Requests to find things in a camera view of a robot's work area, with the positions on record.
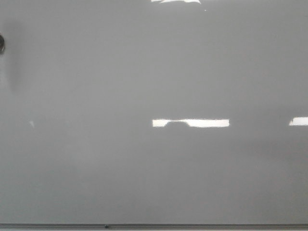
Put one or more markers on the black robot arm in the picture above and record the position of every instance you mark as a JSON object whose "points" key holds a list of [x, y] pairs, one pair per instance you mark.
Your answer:
{"points": [[2, 44]]}

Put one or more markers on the white glossy whiteboard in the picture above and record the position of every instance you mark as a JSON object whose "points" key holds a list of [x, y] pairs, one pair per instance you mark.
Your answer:
{"points": [[154, 113]]}

